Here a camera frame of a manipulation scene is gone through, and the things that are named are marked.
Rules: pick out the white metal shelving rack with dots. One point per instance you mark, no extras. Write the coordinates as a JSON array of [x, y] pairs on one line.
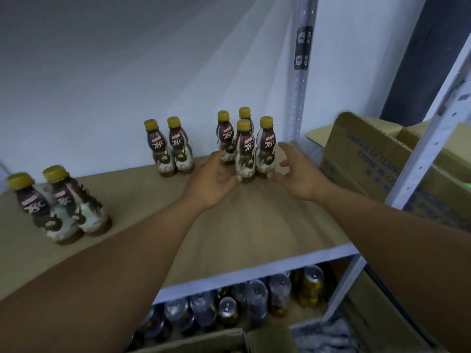
[[250, 224]]

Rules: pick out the person's left hand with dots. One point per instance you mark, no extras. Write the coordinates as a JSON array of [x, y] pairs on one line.
[[210, 181]]

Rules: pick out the person's right hand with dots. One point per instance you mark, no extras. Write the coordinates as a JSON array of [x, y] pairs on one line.
[[300, 174]]

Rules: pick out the brown cardboard box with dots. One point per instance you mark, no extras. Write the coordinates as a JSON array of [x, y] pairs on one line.
[[221, 342]]

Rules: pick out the person's left forearm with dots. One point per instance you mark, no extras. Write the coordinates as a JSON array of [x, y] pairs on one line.
[[88, 283]]

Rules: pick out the person's right forearm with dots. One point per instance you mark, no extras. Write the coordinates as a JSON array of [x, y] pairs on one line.
[[405, 253]]

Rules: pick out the Kopiko bottle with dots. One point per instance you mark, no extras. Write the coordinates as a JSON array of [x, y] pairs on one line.
[[266, 147], [245, 154]]

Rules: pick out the row of silver cans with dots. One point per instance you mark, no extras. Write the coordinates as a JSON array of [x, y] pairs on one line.
[[243, 301]]

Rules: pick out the group of Kopiko coffee bottles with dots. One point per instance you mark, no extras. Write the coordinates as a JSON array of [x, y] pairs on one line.
[[169, 150]]

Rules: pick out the open brown carton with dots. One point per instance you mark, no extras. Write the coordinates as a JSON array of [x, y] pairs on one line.
[[383, 158]]

